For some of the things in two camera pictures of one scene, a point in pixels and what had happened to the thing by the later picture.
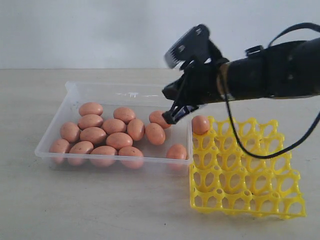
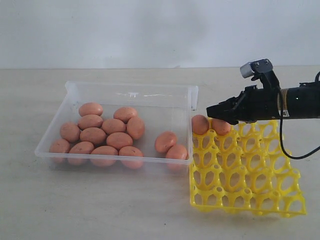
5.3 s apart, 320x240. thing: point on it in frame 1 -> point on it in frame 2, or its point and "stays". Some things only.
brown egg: x=136 y=129 stays
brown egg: x=119 y=140 stays
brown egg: x=124 y=113 stays
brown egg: x=156 y=116 -> x=222 y=127
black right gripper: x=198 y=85 -> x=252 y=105
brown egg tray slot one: x=200 y=124 stays
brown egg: x=176 y=157 stays
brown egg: x=155 y=134 -> x=164 y=140
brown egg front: x=131 y=157 stays
